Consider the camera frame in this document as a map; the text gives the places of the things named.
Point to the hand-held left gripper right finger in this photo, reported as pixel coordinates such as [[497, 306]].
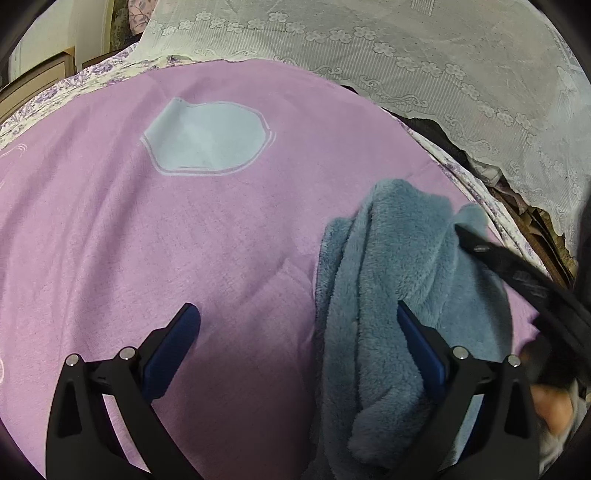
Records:
[[422, 346]]

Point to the blue fleece garment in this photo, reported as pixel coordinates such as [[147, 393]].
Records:
[[397, 240]]

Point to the brown striped blanket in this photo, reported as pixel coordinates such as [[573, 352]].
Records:
[[545, 240]]

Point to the white lace cloth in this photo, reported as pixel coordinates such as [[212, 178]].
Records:
[[415, 55]]

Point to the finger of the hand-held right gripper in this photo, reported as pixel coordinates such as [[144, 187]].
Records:
[[503, 263]]

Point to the person's right forearm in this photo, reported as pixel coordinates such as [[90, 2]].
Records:
[[561, 450]]

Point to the person's right hand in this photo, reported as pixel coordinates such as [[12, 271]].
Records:
[[554, 408]]

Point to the wooden cabinet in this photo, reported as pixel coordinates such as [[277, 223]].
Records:
[[37, 78]]

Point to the lilac blanket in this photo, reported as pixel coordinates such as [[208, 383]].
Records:
[[138, 230]]

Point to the purple floral bedsheet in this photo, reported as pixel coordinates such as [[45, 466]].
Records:
[[41, 99]]

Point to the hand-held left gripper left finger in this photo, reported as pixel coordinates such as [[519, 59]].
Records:
[[171, 350]]

